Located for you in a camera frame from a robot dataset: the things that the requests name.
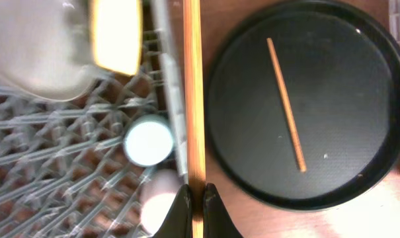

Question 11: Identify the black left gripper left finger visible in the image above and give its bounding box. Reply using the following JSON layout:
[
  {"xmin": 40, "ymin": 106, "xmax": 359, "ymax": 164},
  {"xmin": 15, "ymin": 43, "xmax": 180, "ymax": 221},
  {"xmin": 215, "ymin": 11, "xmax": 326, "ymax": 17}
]
[{"xmin": 152, "ymin": 184, "xmax": 193, "ymax": 238}]

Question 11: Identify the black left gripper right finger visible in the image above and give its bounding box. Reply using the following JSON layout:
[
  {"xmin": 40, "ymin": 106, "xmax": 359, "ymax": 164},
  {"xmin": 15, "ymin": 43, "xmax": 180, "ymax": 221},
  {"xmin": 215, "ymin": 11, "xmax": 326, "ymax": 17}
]
[{"xmin": 203, "ymin": 183, "xmax": 243, "ymax": 238}]

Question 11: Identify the pink cup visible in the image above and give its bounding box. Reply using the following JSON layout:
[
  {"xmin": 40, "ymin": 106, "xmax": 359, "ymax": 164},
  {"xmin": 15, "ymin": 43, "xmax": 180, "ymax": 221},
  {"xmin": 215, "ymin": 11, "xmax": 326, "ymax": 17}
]
[{"xmin": 140, "ymin": 169, "xmax": 182, "ymax": 235}]

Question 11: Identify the wooden chopstick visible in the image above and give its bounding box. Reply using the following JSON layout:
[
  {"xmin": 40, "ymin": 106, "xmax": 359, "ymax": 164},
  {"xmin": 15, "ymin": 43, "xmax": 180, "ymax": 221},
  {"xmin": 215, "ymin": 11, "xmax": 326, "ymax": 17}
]
[
  {"xmin": 266, "ymin": 38, "xmax": 307, "ymax": 173},
  {"xmin": 183, "ymin": 0, "xmax": 206, "ymax": 238}
]

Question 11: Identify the light blue cup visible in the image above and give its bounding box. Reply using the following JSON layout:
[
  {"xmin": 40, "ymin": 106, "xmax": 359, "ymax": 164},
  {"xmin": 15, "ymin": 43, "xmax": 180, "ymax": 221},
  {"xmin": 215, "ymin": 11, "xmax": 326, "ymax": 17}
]
[{"xmin": 122, "ymin": 114, "xmax": 175, "ymax": 167}]

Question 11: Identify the yellow bowl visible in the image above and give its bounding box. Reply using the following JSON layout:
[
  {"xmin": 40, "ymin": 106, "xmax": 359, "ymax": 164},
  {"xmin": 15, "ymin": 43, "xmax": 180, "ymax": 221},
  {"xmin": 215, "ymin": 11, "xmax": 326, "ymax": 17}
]
[{"xmin": 89, "ymin": 0, "xmax": 143, "ymax": 76}]

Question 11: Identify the pale grey plate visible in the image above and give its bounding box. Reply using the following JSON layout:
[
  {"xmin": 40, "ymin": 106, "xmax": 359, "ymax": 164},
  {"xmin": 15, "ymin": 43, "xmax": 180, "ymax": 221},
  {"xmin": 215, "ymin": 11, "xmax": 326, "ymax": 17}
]
[{"xmin": 0, "ymin": 0, "xmax": 110, "ymax": 101}]

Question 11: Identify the grey dishwasher rack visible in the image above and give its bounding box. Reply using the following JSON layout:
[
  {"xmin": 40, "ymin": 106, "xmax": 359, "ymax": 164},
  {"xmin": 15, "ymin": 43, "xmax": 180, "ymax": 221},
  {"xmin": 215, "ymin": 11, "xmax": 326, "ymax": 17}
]
[{"xmin": 0, "ymin": 1, "xmax": 186, "ymax": 237}]

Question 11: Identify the round black tray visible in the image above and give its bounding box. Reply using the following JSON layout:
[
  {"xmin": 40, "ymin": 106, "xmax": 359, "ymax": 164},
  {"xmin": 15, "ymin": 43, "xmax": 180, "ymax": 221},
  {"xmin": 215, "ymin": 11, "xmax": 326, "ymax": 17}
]
[{"xmin": 205, "ymin": 1, "xmax": 400, "ymax": 211}]

